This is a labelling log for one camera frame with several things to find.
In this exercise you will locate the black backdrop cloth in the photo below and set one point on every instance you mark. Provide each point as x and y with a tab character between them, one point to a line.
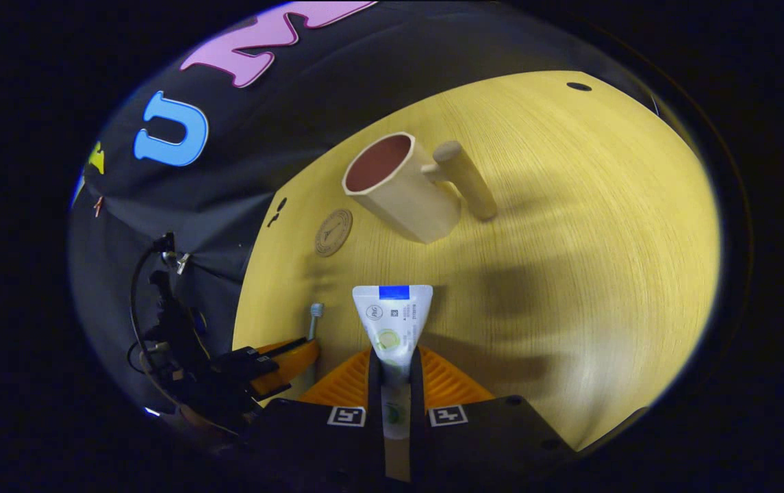
261	123

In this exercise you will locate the wooden desktop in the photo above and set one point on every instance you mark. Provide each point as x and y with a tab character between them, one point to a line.
570	274

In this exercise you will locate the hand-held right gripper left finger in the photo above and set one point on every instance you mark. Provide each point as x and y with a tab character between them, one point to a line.
309	438

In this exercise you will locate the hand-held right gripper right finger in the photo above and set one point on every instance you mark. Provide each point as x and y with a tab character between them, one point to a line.
487	438

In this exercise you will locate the pale green toothbrush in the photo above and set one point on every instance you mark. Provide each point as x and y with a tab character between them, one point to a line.
315	311

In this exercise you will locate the white toothpaste tube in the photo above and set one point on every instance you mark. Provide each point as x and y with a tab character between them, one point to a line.
392	322

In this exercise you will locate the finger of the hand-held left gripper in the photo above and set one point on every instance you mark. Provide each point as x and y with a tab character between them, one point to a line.
248	363
292	373

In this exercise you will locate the silver clip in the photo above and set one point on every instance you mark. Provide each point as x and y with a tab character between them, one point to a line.
183	261

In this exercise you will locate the copper clip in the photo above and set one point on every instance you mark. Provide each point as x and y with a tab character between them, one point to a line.
98	205

